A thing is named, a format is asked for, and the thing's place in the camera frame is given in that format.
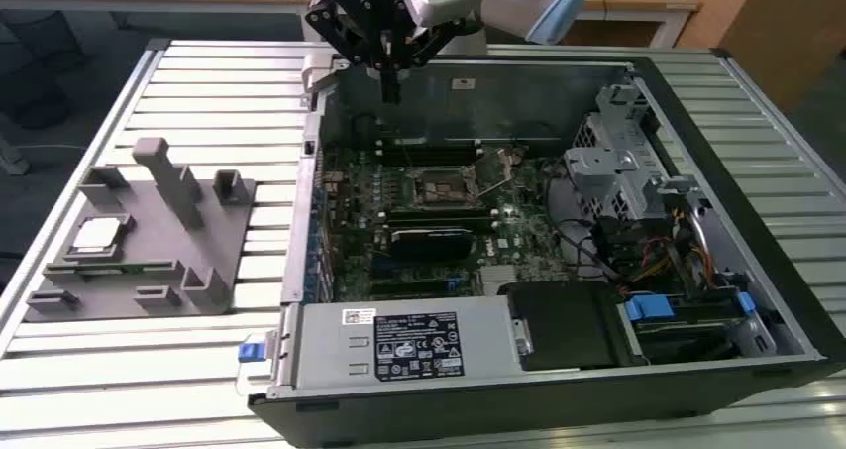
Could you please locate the silver chipset heat sink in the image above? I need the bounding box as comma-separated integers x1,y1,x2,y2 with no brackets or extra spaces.
479,265,523,286

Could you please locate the silver CPU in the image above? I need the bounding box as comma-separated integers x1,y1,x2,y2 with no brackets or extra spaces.
70,216,127,252

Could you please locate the silver power supply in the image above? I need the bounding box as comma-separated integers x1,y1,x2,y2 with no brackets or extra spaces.
289,297,523,391

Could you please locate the black mesh waste bin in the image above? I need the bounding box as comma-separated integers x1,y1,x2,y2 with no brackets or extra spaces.
0,10,86,73

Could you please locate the wooden cabinet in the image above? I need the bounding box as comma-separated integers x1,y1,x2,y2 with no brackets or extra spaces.
676,0,846,116

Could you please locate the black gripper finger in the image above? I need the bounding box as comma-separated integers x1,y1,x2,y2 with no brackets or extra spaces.
304,0,392,104
389,20,464,104

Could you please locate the grey case latch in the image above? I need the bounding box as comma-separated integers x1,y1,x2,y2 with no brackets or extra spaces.
300,55,339,96

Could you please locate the silver drive cage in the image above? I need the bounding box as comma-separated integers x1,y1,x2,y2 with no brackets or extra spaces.
564,84,702,222

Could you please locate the CPU socket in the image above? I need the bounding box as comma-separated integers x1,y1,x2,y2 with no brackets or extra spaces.
407,164,483,210

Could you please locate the grey parts rack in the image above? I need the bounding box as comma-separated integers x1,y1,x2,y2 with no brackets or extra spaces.
22,136,259,324

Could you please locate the black PC case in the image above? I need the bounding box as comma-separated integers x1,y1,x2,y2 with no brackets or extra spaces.
247,52,846,449

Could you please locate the blue disk carrier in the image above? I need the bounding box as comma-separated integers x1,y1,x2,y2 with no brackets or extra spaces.
623,293,675,322

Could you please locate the black graphics card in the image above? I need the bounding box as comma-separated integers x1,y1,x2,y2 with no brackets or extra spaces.
385,225,475,261

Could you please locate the white stand foot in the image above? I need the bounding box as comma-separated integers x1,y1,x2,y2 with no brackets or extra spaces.
0,136,32,176

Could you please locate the green RAM stick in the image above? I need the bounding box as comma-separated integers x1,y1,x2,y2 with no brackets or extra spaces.
45,262,180,276

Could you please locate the orange wire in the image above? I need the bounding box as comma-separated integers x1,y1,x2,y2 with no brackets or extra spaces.
702,249,720,292

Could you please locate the green motherboard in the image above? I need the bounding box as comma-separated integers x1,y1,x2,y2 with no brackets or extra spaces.
320,144,596,304

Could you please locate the blue case latch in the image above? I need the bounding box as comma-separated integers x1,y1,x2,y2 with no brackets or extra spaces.
236,332,279,366

